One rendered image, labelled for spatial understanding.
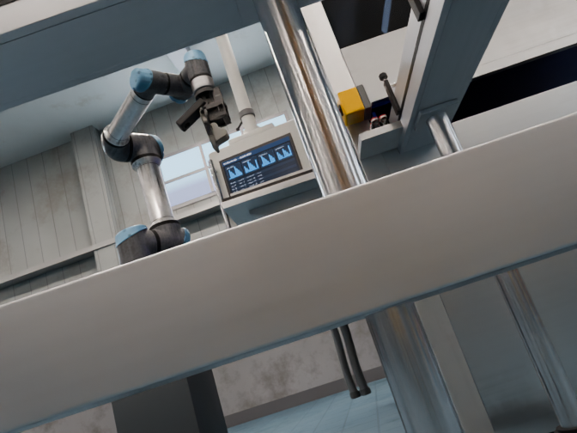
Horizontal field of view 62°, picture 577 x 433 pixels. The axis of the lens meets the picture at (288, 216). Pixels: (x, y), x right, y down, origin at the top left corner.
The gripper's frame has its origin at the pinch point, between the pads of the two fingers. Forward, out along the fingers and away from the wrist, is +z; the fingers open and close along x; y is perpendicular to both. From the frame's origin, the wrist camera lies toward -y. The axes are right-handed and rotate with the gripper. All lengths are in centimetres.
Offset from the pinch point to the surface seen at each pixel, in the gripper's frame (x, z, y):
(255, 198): -10.9, 23.5, 8.5
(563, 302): -12, 75, 73
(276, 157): 88, -28, 16
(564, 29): -12, 6, 106
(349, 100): -21.4, 10.1, 40.8
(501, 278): -33, 66, 54
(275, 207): -2.4, 25.2, 12.5
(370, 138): -25, 24, 41
